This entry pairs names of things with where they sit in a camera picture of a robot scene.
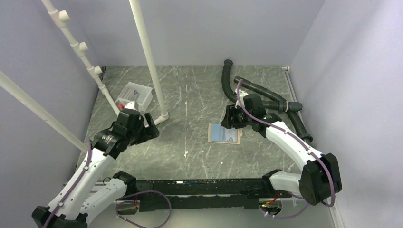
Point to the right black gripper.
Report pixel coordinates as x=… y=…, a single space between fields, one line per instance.
x=228 y=122

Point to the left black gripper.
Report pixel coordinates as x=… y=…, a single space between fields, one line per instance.
x=148 y=132

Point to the thin credit card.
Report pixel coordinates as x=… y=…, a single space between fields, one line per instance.
x=229 y=135

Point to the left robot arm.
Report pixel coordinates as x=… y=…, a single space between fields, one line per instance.
x=102 y=151

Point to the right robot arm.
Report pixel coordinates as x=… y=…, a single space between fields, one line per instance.
x=319 y=180

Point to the white plastic card tray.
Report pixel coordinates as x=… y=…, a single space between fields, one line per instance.
x=140 y=94

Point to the cards stack in tray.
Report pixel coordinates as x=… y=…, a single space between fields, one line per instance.
x=130 y=94

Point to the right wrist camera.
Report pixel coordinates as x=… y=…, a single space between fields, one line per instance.
x=240 y=94

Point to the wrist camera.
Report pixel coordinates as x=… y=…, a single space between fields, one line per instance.
x=130 y=105
x=240 y=94

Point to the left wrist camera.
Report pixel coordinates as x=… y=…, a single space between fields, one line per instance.
x=130 y=105

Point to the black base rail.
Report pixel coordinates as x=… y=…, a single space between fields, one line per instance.
x=245 y=193

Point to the white PVC pipe frame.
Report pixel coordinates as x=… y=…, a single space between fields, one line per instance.
x=60 y=19

